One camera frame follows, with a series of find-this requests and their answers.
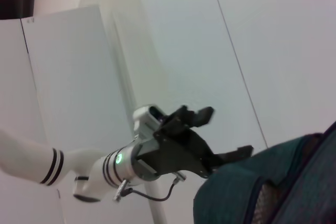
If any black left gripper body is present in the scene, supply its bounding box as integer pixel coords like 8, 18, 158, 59
135, 119, 220, 180

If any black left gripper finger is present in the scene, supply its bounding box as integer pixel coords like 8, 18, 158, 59
214, 144, 255, 168
164, 105, 216, 130

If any dark teal insulated lunch bag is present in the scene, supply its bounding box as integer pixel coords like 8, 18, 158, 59
193, 121, 336, 224

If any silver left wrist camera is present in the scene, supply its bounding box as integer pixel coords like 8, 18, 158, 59
132, 105, 170, 145

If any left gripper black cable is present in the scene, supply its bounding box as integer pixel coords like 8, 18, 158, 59
112, 170, 187, 202

